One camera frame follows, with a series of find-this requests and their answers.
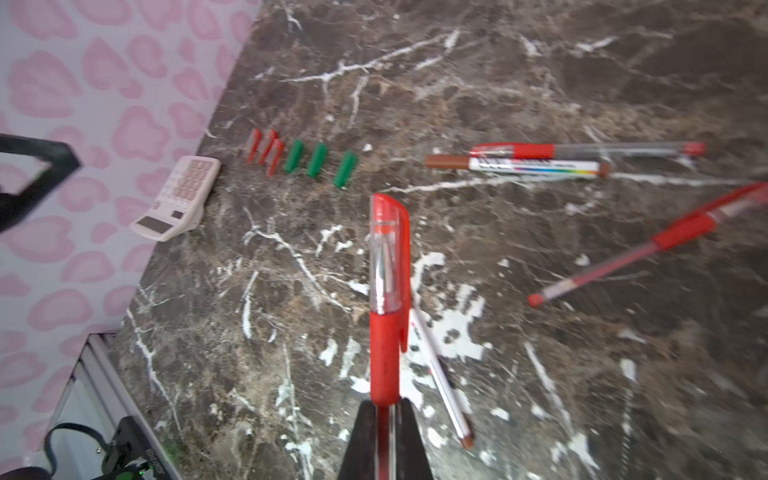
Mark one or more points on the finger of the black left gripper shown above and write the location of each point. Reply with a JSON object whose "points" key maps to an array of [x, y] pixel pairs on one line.
{"points": [[62, 162]]}

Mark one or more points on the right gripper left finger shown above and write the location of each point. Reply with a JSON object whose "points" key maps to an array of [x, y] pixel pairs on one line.
{"points": [[359, 460]]}

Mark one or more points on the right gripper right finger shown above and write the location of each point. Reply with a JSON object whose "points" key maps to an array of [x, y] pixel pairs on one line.
{"points": [[411, 461]]}

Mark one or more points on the red pen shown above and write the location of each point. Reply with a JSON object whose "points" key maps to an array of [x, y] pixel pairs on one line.
{"points": [[513, 150], [390, 301]]}

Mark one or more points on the brown cap marker lower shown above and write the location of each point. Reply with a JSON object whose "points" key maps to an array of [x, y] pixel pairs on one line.
{"points": [[426, 345]]}

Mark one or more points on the brown cap marker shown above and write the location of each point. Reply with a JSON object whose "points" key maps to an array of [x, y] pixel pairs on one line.
{"points": [[552, 168], [426, 345]]}

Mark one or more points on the pink calculator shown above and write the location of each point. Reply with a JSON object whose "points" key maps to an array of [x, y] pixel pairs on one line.
{"points": [[179, 206]]}

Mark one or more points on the red pens bundle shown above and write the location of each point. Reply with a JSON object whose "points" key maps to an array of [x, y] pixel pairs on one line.
{"points": [[697, 223]]}

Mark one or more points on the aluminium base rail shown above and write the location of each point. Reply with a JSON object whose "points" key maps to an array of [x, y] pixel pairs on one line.
{"points": [[95, 397]]}

